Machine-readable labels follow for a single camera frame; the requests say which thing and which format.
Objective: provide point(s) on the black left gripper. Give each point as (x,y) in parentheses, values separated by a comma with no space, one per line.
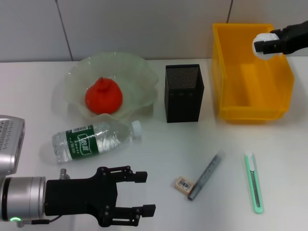
(79,197)

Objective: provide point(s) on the clear water bottle green label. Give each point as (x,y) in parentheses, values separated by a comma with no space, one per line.
(81,142)

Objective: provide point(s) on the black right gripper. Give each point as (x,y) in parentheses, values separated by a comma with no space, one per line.
(296,38)

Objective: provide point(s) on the beige eraser with barcode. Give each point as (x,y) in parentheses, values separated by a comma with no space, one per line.
(184,184)

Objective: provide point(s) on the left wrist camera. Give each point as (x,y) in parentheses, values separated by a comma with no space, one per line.
(10,142)

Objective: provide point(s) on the orange fruit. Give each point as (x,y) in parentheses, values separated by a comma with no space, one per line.
(103,98)

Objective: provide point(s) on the white paper ball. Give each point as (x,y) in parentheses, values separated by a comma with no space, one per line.
(263,37)

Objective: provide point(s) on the grey marker pen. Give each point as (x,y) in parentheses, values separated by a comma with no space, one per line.
(204,176)

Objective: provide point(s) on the green glass fruit plate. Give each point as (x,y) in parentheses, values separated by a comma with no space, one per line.
(137,79)

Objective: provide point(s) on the yellow plastic bin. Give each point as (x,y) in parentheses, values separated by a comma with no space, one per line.
(240,79)

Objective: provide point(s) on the black mesh pen holder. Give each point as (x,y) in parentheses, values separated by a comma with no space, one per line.
(183,106)

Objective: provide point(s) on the green utility knife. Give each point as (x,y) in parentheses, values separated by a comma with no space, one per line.
(255,185)

